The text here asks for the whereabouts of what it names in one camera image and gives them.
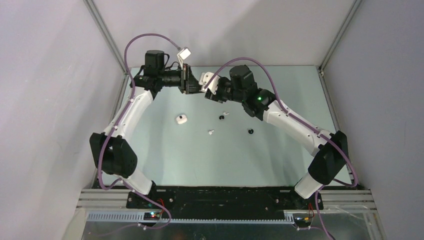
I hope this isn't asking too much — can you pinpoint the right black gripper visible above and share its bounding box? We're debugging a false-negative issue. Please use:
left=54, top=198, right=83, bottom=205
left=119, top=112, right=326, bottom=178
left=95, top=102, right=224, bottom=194
left=204, top=77, right=245, bottom=104

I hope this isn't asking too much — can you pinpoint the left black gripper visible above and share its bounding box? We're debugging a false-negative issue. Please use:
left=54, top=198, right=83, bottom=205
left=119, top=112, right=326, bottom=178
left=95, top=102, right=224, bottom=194
left=158, top=64, right=205, bottom=95

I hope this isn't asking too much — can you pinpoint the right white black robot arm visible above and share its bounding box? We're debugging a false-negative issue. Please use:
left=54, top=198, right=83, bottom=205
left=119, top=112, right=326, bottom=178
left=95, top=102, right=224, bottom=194
left=199, top=65, right=349, bottom=209

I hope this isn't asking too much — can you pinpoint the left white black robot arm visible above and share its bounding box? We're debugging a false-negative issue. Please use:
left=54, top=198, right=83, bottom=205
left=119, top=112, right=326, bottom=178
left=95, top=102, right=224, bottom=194
left=89, top=50, right=201, bottom=208

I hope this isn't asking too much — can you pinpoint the white earbud charging case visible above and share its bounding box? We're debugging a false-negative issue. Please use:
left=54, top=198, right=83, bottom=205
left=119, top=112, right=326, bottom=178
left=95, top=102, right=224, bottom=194
left=175, top=114, right=188, bottom=125

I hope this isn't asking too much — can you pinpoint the left controller circuit board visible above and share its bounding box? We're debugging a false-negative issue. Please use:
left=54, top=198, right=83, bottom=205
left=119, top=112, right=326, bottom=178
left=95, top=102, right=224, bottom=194
left=141, top=211, right=162, bottom=222

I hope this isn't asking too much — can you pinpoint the controller circuit board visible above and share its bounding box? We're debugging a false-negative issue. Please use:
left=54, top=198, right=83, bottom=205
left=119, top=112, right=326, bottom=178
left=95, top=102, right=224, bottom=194
left=141, top=211, right=162, bottom=222
left=293, top=216, right=314, bottom=230

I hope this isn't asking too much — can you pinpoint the right controller circuit board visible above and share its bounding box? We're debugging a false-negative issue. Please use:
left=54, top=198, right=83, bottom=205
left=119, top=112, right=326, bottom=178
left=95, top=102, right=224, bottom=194
left=293, top=216, right=314, bottom=230

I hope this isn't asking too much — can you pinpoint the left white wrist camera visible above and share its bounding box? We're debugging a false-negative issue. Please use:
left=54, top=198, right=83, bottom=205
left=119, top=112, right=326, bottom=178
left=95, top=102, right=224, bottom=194
left=177, top=47, right=192, bottom=67

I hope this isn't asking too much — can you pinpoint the grey slotted cable duct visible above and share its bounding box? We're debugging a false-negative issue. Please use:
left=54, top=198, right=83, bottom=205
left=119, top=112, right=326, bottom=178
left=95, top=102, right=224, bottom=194
left=86, top=211, right=295, bottom=225

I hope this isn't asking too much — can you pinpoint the aluminium frame rail front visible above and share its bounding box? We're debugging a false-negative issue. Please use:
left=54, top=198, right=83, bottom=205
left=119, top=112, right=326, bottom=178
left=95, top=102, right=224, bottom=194
left=76, top=189, right=377, bottom=213

